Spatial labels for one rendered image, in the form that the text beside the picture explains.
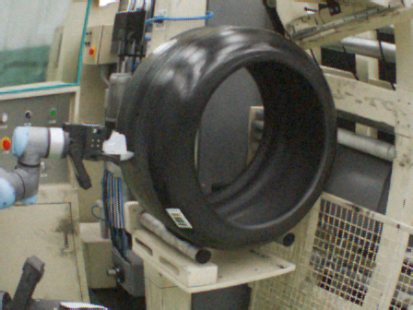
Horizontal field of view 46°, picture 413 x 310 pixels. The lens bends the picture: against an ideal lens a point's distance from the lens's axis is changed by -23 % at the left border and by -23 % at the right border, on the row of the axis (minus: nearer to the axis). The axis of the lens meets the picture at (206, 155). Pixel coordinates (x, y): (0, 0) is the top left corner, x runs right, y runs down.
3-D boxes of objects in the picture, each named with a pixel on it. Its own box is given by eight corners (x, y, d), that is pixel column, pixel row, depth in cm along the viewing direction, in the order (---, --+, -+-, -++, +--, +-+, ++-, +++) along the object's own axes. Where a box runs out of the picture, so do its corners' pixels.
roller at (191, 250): (143, 227, 180) (135, 217, 178) (154, 219, 181) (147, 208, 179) (201, 267, 151) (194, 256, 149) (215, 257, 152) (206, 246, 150)
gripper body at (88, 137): (109, 127, 135) (66, 125, 129) (105, 164, 137) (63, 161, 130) (99, 123, 142) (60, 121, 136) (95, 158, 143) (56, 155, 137)
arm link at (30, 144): (10, 153, 129) (13, 122, 127) (41, 156, 135) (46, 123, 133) (14, 163, 123) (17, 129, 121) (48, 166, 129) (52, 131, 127)
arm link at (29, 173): (5, 201, 125) (6, 160, 123) (22, 192, 136) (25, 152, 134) (25, 212, 124) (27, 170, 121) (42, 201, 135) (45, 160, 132)
